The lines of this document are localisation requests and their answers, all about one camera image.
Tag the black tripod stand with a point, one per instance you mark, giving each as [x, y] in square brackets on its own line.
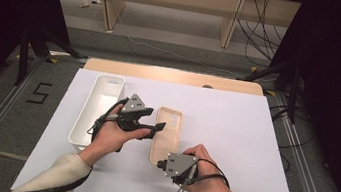
[294, 93]
[23, 55]

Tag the beige phone case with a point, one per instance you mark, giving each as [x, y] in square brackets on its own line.
[165, 142]

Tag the white table sheet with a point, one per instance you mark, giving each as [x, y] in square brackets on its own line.
[237, 135]

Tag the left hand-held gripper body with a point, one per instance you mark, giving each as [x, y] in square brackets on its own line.
[132, 112]

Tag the person's left hand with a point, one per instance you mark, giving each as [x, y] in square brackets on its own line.
[108, 138]

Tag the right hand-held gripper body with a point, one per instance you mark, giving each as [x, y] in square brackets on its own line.
[178, 166]

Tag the white plug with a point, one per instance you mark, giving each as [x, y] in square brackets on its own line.
[97, 0]
[84, 4]

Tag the yellow floor tape piece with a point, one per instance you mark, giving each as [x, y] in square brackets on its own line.
[254, 69]
[271, 92]
[52, 60]

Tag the person's right hand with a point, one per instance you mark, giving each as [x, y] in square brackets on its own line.
[213, 186]

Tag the white plastic storage bin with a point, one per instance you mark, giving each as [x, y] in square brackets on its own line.
[101, 96]

